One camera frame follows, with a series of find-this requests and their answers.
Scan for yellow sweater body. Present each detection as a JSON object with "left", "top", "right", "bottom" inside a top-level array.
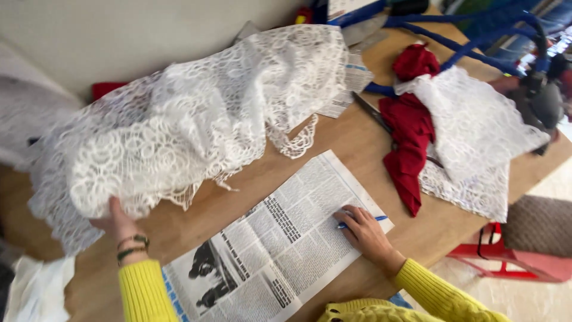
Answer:
[{"left": 316, "top": 298, "right": 447, "bottom": 322}]

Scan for black scissors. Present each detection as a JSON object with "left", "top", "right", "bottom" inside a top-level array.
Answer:
[{"left": 351, "top": 91, "right": 446, "bottom": 170}]

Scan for blue and white box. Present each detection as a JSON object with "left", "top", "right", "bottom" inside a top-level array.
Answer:
[{"left": 326, "top": 0, "right": 388, "bottom": 24}]

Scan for person's left hand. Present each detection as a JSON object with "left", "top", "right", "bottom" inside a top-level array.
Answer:
[{"left": 89, "top": 196, "right": 150, "bottom": 265}]

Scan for small white lace piece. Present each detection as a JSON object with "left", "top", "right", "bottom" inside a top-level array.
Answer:
[
  {"left": 419, "top": 145, "right": 511, "bottom": 224},
  {"left": 394, "top": 66, "right": 551, "bottom": 182}
]

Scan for grey cushion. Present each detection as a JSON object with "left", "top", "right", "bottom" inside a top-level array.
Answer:
[{"left": 500, "top": 194, "right": 572, "bottom": 258}]

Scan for large white lace fabric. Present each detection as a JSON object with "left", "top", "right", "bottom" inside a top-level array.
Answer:
[{"left": 15, "top": 24, "right": 350, "bottom": 256}]

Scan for person's right hand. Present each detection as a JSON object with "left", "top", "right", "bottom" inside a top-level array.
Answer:
[{"left": 333, "top": 204, "right": 407, "bottom": 279}]

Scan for white cloth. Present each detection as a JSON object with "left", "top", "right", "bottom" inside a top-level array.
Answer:
[{"left": 2, "top": 255, "right": 76, "bottom": 322}]

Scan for red fabric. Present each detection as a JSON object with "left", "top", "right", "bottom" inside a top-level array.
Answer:
[{"left": 378, "top": 43, "right": 442, "bottom": 218}]

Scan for blue tube frame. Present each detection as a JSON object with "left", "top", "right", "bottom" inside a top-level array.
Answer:
[{"left": 340, "top": 0, "right": 551, "bottom": 97}]

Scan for grey paper sheet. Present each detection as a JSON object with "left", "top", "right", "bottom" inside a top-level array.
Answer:
[{"left": 341, "top": 13, "right": 390, "bottom": 51}]

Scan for printed newspaper sheet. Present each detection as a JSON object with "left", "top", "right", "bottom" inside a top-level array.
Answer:
[{"left": 162, "top": 150, "right": 395, "bottom": 322}]

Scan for green beaded bracelet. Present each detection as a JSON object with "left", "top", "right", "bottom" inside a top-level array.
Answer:
[
  {"left": 116, "top": 247, "right": 148, "bottom": 265},
  {"left": 116, "top": 234, "right": 150, "bottom": 251}
]

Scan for dark grey machine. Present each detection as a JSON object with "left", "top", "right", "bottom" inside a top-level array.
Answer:
[{"left": 504, "top": 53, "right": 572, "bottom": 157}]

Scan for newspaper scrap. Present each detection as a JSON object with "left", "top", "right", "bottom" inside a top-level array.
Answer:
[{"left": 316, "top": 48, "right": 375, "bottom": 120}]

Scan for blue pen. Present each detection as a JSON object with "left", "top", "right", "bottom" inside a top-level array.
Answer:
[{"left": 337, "top": 215, "right": 388, "bottom": 230}]

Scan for red flat object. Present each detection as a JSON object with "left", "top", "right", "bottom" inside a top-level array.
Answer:
[{"left": 91, "top": 81, "right": 131, "bottom": 103}]

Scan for grey white fabric heap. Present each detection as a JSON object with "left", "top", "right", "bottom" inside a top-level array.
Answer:
[{"left": 0, "top": 41, "right": 85, "bottom": 171}]

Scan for red and yellow object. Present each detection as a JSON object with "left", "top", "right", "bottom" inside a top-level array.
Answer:
[{"left": 293, "top": 6, "right": 314, "bottom": 26}]

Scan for red plastic stool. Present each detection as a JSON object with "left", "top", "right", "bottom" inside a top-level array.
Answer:
[{"left": 446, "top": 222, "right": 572, "bottom": 284}]

